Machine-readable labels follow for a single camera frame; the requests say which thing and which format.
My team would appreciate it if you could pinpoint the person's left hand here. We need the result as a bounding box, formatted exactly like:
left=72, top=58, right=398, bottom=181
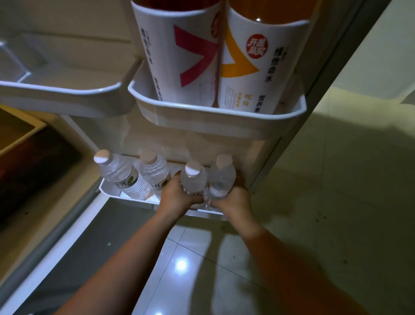
left=156, top=170, right=207, bottom=221

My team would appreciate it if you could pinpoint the person's right hand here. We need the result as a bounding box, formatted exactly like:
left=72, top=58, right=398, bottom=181
left=207, top=170, right=253, bottom=229

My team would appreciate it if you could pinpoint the clear water bottle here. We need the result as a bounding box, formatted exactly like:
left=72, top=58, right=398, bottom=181
left=207, top=154, right=237, bottom=212
left=93, top=149, right=153, bottom=201
left=139, top=148, right=172, bottom=197
left=180, top=161, right=208, bottom=208

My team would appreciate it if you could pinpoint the silver refrigerator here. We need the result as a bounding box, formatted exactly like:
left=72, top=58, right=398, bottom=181
left=0, top=0, right=393, bottom=315

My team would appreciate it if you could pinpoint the orange drink bottle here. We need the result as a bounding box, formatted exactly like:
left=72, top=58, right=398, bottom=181
left=217, top=0, right=320, bottom=115

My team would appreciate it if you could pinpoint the red drink bottle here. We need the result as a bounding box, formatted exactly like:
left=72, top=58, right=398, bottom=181
left=131, top=0, right=224, bottom=108

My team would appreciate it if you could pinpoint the person's right forearm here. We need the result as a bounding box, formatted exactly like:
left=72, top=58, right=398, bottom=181
left=227, top=214, right=370, bottom=315

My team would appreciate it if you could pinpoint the person's left forearm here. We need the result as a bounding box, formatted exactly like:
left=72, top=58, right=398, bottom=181
left=53, top=209, right=185, bottom=315

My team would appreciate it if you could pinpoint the white curtain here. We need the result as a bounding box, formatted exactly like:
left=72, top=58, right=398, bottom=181
left=334, top=0, right=415, bottom=104

